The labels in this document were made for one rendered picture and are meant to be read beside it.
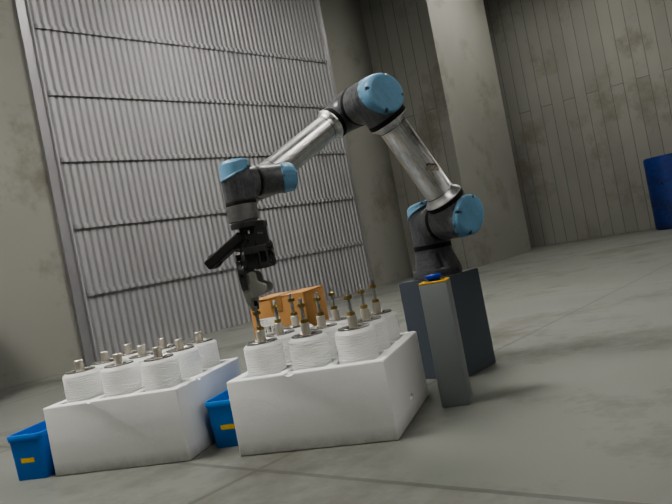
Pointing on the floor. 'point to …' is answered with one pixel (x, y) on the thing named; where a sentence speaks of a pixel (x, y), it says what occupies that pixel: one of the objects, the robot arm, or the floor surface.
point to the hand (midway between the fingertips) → (252, 305)
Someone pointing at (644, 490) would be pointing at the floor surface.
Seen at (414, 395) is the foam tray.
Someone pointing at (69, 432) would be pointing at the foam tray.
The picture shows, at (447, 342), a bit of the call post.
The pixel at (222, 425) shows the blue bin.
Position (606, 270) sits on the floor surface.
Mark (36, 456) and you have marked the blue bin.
